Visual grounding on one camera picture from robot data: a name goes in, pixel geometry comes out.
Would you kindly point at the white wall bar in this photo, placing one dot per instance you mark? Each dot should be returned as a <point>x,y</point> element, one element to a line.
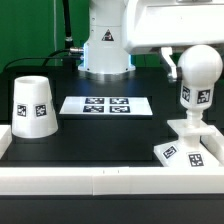
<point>5,138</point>
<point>110,181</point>
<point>214,143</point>

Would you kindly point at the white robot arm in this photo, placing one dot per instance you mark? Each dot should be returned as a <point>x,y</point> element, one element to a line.
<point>120,29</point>

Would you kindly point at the white lamp bulb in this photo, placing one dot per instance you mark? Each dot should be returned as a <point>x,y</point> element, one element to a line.
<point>201,67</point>

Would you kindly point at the white lamp shade cone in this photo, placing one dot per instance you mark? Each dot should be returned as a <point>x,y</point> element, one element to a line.
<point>33,111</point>

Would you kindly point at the white right wall bar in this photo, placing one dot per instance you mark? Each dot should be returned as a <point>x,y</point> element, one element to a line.
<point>214,143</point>

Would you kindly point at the white lamp base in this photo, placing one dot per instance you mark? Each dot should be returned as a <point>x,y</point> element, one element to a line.
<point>187,151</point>

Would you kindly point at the white marker tag plate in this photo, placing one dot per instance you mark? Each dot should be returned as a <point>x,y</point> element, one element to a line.
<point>86,105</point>

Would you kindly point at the white front wall bar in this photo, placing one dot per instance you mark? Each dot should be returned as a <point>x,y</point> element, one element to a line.
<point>110,181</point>

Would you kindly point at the white left wall bar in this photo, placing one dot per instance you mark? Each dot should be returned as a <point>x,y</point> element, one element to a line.
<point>5,138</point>

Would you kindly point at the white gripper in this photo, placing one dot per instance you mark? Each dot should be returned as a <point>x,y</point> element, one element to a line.
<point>151,24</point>

